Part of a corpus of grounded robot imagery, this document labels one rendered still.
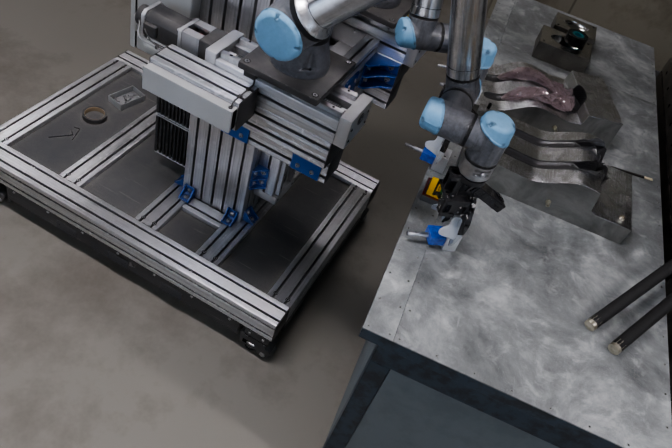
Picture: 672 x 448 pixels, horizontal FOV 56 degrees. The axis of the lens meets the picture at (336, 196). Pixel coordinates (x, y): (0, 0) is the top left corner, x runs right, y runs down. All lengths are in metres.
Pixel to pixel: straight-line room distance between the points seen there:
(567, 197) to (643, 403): 0.56
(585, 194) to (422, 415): 0.73
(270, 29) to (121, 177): 1.20
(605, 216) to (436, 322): 0.64
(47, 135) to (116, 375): 0.95
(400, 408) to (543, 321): 0.40
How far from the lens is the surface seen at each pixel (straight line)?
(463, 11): 1.40
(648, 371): 1.69
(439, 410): 1.60
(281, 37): 1.37
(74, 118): 2.67
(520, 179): 1.83
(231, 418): 2.14
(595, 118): 2.18
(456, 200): 1.48
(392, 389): 1.59
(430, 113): 1.38
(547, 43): 2.57
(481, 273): 1.62
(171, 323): 2.29
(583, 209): 1.87
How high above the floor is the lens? 1.92
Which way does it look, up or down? 43 degrees down
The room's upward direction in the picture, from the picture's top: 19 degrees clockwise
